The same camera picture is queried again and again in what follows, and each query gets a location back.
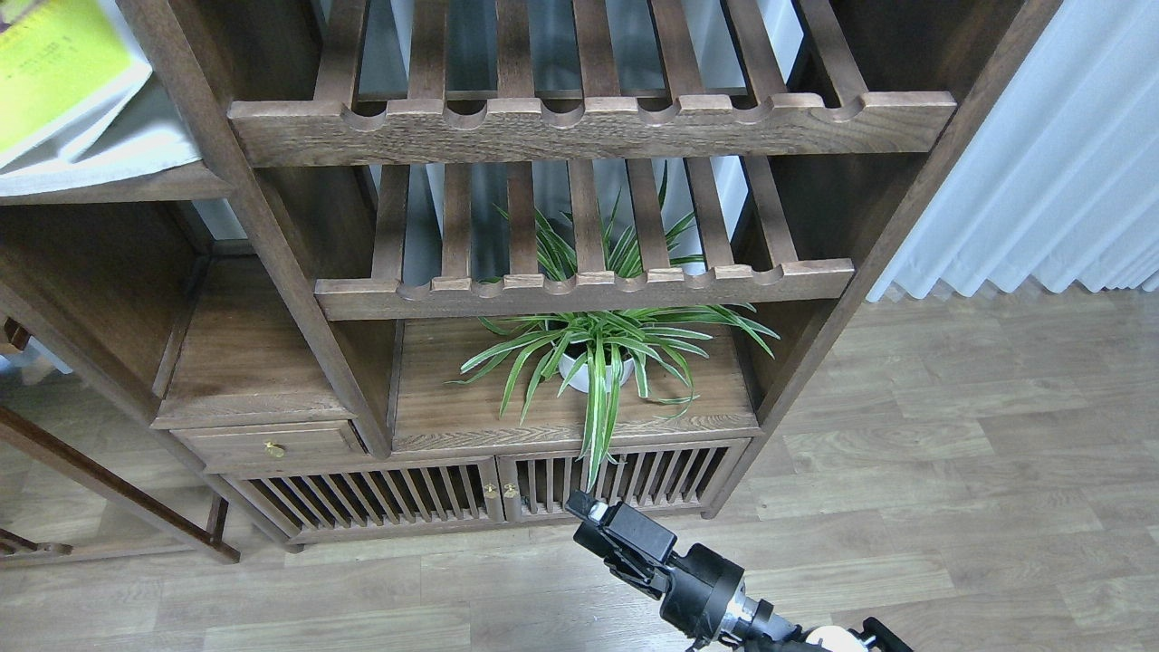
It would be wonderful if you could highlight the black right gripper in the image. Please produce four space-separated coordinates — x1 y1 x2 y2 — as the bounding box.
564 491 771 644

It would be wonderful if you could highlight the yellow green paperback book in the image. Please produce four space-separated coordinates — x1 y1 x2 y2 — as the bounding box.
1 1 201 197

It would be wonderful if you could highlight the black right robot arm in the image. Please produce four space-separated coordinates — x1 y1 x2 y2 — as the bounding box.
564 491 910 651

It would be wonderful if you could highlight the white plant pot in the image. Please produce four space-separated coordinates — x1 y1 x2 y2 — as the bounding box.
557 350 635 393

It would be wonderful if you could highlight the green spider plant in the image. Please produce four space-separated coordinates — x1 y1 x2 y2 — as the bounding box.
450 163 781 495

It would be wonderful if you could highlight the dark wooden bookshelf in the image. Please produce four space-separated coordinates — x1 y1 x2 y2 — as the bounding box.
3 1 1059 551

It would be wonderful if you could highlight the white pleated curtain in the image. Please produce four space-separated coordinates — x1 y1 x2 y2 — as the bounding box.
868 1 1158 302

